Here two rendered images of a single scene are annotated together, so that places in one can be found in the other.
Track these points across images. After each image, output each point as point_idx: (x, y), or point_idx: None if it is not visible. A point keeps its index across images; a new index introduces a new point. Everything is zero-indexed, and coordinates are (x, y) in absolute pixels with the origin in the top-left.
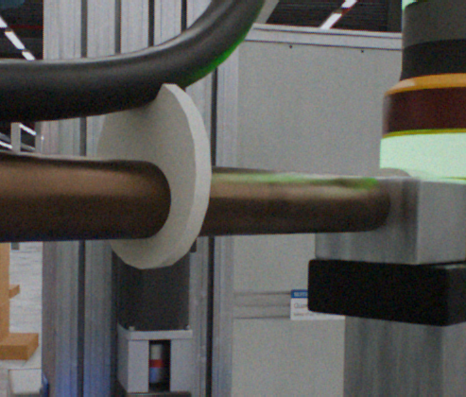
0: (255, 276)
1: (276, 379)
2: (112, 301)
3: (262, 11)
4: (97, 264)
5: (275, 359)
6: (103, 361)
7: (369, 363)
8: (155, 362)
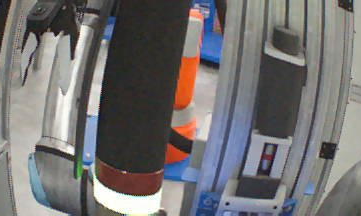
0: None
1: None
2: (257, 101)
3: None
4: (249, 72)
5: None
6: (241, 144)
7: None
8: (266, 156)
